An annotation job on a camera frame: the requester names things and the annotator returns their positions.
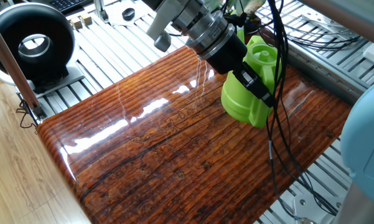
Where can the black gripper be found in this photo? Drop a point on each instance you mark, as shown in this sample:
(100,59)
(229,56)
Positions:
(227,57)

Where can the green plastic watering can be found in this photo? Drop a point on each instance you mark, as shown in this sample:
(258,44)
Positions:
(242,102)

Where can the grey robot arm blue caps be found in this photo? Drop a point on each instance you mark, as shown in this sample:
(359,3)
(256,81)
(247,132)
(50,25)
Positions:
(205,25)

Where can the terracotta plant pot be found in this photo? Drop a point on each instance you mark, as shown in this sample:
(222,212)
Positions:
(269,37)

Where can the silver robot mounting plate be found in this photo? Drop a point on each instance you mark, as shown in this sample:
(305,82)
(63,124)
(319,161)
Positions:
(308,205)

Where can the white paper sheet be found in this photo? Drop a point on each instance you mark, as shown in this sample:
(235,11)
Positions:
(140,12)

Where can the wood grain board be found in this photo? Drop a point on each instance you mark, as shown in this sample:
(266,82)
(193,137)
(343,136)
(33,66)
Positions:
(143,174)

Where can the small black round cap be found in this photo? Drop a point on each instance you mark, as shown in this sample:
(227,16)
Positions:
(128,14)

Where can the small wooden cube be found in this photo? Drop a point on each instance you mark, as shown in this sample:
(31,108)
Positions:
(76,23)
(86,19)

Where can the black keyboard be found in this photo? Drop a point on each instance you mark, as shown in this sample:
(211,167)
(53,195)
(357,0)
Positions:
(65,4)

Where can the aluminium upright post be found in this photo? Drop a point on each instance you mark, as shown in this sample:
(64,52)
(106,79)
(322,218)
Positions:
(101,12)

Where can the brown diagonal frame bar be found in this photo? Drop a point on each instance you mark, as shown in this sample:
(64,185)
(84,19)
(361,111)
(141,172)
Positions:
(9,62)

